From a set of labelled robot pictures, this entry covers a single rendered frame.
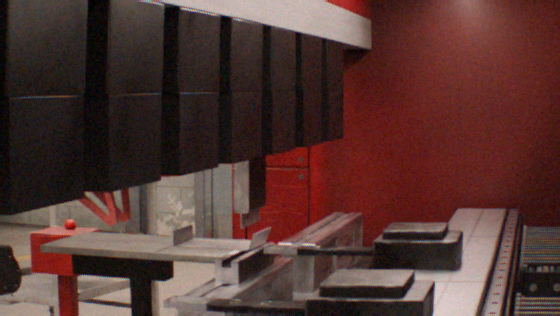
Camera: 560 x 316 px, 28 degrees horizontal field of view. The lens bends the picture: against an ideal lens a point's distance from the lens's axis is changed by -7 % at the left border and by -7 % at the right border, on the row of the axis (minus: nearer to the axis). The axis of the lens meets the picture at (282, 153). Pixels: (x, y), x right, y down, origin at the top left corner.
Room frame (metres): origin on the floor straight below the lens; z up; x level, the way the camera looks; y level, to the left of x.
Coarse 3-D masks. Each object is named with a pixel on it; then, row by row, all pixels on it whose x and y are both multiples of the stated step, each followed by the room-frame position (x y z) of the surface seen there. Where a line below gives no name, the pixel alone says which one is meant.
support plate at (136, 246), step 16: (64, 240) 1.63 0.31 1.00; (80, 240) 1.64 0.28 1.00; (96, 240) 1.65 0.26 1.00; (112, 240) 1.65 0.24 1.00; (128, 240) 1.66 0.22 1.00; (144, 240) 1.66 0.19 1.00; (160, 240) 1.67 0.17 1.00; (240, 240) 1.69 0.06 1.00; (112, 256) 1.55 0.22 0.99; (128, 256) 1.55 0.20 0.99; (144, 256) 1.54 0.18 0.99; (160, 256) 1.54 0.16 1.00; (176, 256) 1.53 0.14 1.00; (192, 256) 1.53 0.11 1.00; (208, 256) 1.52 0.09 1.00
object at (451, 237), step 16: (400, 224) 1.57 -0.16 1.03; (416, 224) 1.57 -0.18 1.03; (432, 224) 1.56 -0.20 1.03; (384, 240) 1.50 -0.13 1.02; (400, 240) 1.50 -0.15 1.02; (416, 240) 1.49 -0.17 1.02; (432, 240) 1.49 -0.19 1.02; (448, 240) 1.48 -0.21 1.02; (384, 256) 1.50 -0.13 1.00; (400, 256) 1.49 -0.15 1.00; (416, 256) 1.49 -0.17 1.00; (432, 256) 1.48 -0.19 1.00; (448, 256) 1.48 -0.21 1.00
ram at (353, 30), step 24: (168, 0) 1.11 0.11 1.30; (192, 0) 1.19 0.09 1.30; (216, 0) 1.28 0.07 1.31; (240, 0) 1.38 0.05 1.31; (264, 0) 1.50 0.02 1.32; (288, 0) 1.64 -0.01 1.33; (312, 0) 1.81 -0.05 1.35; (336, 0) 2.02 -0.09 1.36; (360, 0) 2.29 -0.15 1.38; (264, 24) 1.51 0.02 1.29; (288, 24) 1.64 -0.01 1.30; (312, 24) 1.81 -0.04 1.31; (336, 24) 2.02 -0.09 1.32; (360, 24) 2.28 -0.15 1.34; (360, 48) 2.35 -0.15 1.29
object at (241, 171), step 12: (264, 156) 1.64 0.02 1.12; (240, 168) 1.55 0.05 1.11; (252, 168) 1.57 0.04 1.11; (264, 168) 1.64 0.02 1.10; (240, 180) 1.55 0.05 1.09; (252, 180) 1.57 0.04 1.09; (264, 180) 1.64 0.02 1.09; (240, 192) 1.55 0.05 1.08; (252, 192) 1.57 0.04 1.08; (264, 192) 1.64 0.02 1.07; (240, 204) 1.55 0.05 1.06; (252, 204) 1.57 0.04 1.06; (264, 204) 1.64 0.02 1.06; (240, 216) 1.55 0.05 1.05; (252, 216) 1.61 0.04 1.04; (240, 228) 1.55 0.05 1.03
